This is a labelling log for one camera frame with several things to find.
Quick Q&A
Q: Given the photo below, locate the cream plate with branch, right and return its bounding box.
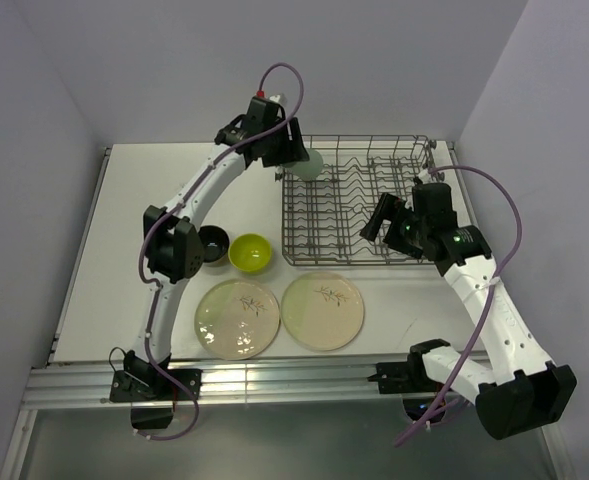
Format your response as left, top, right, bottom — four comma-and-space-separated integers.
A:
280, 272, 365, 352

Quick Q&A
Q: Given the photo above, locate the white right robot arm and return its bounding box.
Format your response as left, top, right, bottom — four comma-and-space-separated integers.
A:
360, 183, 577, 440

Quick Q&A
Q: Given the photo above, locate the aluminium rail frame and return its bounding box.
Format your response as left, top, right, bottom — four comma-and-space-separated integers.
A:
20, 355, 405, 410

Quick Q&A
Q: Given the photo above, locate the lime green bowl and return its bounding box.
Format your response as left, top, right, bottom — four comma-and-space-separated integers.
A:
228, 233, 272, 274

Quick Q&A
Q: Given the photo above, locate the black bowl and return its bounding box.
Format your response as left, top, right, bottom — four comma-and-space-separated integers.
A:
199, 225, 230, 266

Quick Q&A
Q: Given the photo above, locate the grey wire dish rack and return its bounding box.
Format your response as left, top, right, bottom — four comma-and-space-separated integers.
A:
281, 135, 452, 267

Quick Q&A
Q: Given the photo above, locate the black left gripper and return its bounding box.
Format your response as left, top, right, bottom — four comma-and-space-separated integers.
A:
262, 118, 309, 168

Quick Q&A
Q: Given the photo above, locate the cream plate with branch, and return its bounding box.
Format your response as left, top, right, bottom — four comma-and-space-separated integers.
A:
280, 272, 365, 352
194, 279, 280, 361

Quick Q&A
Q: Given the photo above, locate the pale green plastic cup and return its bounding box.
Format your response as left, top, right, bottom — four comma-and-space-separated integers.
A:
291, 149, 323, 182

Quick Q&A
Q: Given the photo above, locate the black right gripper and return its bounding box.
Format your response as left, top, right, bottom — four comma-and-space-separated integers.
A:
360, 192, 429, 259

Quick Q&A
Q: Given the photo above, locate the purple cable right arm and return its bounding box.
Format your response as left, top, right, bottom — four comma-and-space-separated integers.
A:
393, 164, 524, 448

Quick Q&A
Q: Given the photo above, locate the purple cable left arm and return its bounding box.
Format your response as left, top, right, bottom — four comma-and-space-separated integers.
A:
132, 62, 305, 441

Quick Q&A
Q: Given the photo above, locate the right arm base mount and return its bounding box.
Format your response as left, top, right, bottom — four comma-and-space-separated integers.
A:
367, 361, 442, 421

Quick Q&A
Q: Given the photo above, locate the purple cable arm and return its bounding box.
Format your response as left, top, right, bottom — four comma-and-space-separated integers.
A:
132, 62, 305, 441
393, 164, 524, 448

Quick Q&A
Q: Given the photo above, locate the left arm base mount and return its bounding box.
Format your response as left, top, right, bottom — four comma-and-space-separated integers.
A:
108, 347, 203, 440

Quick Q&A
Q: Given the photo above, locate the cream plate with branch, left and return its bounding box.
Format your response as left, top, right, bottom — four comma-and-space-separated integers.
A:
194, 279, 280, 361

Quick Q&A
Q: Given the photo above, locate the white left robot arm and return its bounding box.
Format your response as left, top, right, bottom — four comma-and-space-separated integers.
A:
123, 91, 309, 399

